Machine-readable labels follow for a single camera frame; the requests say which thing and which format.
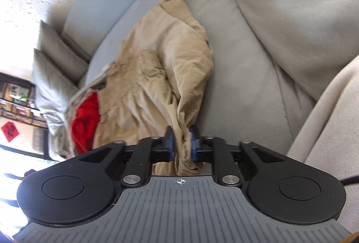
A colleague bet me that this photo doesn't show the beige khaki pants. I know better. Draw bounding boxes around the beige khaki pants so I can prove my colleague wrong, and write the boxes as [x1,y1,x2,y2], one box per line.
[93,0,214,176]

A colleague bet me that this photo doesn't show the red garment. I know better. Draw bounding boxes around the red garment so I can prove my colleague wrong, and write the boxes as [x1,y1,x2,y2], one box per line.
[71,92,100,154]

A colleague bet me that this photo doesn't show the light beige garment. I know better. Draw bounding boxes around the light beige garment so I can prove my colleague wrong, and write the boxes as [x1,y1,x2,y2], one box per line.
[49,62,114,162]

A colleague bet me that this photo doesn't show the grey throw pillow front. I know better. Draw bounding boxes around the grey throw pillow front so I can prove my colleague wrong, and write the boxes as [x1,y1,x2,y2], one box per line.
[32,49,78,135]

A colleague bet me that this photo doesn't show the grey throw pillow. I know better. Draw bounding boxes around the grey throw pillow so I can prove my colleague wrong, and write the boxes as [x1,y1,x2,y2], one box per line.
[37,21,88,85]
[32,49,78,135]

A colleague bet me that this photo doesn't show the grey sofa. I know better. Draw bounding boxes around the grey sofa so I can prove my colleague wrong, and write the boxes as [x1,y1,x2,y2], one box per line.
[59,0,359,232]

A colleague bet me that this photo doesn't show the dark wooden bookshelf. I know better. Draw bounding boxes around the dark wooden bookshelf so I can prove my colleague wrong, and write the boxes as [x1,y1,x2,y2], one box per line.
[1,73,47,128]

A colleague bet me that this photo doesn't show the grey throw pillow rear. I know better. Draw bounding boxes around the grey throw pillow rear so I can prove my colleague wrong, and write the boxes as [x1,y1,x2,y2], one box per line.
[37,21,88,85]

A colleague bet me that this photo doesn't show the red paper wall decoration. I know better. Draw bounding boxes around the red paper wall decoration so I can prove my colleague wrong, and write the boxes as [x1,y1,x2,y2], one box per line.
[1,121,20,142]

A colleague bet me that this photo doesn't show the black cable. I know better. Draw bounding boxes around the black cable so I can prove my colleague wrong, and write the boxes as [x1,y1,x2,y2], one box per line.
[339,175,359,186]

